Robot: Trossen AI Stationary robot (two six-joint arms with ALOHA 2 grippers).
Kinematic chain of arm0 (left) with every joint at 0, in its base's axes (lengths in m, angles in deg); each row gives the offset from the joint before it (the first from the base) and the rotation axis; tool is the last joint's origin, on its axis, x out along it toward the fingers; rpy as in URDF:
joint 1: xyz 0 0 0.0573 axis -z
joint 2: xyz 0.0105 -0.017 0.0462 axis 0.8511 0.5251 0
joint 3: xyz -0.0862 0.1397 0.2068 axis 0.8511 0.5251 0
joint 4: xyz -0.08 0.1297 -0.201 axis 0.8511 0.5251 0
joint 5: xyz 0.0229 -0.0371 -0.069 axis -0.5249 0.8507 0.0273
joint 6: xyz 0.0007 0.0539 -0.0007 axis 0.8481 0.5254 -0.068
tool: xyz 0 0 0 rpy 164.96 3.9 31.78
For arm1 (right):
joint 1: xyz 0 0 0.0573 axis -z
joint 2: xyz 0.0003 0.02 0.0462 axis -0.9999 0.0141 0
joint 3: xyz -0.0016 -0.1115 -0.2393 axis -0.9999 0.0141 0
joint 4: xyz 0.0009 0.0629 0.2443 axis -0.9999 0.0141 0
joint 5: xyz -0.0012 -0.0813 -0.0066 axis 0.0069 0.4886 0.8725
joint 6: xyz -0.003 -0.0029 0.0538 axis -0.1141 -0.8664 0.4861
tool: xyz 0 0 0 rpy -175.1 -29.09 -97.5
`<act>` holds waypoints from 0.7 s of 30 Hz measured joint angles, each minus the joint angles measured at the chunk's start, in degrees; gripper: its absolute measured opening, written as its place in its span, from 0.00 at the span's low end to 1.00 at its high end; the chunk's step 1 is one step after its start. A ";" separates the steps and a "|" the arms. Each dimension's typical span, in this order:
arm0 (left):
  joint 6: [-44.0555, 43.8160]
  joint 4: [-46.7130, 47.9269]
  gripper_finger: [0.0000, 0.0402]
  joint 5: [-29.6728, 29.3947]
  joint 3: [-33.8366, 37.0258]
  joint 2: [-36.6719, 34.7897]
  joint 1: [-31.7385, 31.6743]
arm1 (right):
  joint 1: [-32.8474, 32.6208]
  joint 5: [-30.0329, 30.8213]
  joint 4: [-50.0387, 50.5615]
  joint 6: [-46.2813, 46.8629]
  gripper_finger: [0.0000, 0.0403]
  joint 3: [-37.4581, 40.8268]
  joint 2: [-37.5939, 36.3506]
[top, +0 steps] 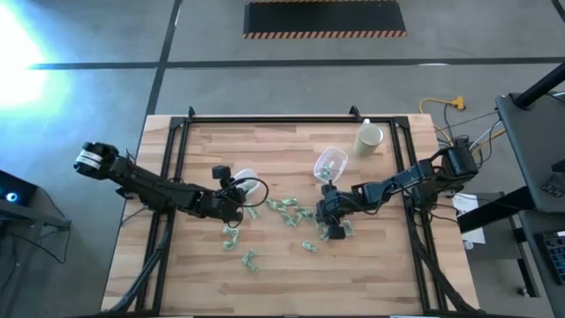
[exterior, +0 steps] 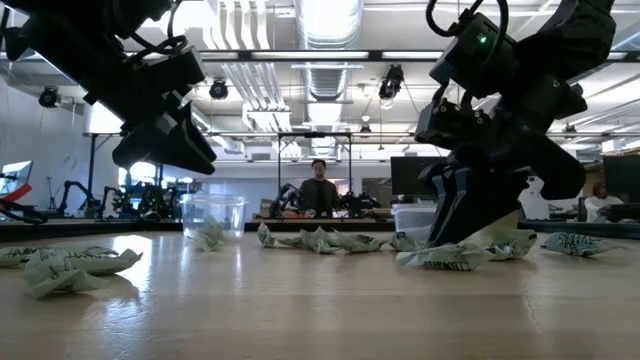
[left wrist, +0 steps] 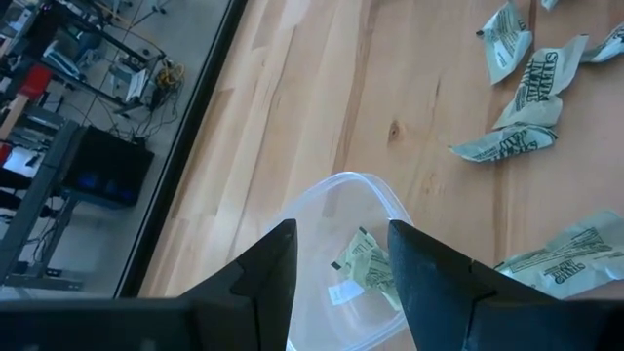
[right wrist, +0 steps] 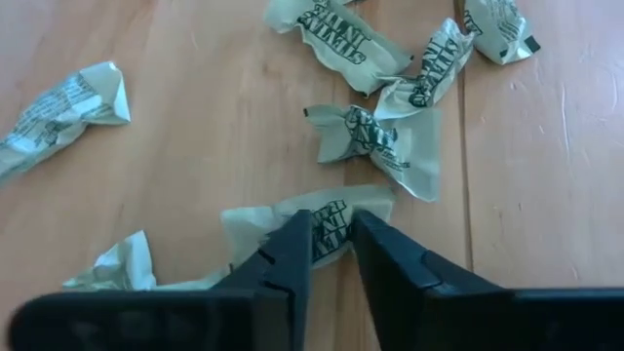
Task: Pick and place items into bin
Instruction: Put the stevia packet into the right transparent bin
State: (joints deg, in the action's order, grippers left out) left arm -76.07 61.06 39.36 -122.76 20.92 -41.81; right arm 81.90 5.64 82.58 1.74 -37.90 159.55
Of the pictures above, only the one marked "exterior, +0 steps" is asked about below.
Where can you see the green paper packet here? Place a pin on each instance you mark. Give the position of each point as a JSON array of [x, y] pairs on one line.
[[510, 245], [209, 240], [266, 236], [445, 257], [359, 242], [65, 277], [402, 241], [317, 241], [20, 254], [575, 244]]

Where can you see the person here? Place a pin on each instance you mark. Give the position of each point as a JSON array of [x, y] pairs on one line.
[[320, 195], [600, 202]]

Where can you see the lit computer monitor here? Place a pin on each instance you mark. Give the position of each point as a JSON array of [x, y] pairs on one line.
[[15, 175]]

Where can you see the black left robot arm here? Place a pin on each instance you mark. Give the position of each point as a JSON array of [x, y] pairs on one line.
[[75, 30]]

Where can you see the black ceiling-mounted camera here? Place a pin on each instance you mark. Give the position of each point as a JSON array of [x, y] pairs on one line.
[[48, 96], [218, 89], [391, 80]]

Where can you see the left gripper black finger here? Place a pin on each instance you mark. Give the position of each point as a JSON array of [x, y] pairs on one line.
[[196, 131], [165, 147]]

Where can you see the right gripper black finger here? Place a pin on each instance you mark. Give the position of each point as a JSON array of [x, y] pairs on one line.
[[444, 200], [480, 205]]

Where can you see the black overhead frame beam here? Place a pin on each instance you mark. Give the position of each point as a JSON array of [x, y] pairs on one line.
[[300, 55]]

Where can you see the red background item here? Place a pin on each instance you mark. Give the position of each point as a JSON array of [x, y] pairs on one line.
[[15, 192]]

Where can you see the black computer monitor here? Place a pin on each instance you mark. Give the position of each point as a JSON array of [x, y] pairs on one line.
[[622, 175], [415, 175]]

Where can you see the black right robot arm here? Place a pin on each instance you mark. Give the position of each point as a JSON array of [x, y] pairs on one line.
[[565, 30]]

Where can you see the small clear plastic container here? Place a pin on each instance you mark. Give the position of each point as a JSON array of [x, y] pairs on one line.
[[235, 210]]

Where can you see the background black rig frame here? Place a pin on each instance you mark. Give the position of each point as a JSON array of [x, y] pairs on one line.
[[314, 134]]

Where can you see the background black robot arm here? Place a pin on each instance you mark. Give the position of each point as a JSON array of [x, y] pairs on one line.
[[150, 200], [75, 192], [285, 197], [360, 202]]

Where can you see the silver ceiling ventilation duct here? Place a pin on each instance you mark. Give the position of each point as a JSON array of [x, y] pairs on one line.
[[327, 75]]

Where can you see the large clear plastic container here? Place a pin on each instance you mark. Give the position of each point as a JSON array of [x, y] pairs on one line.
[[407, 215]]

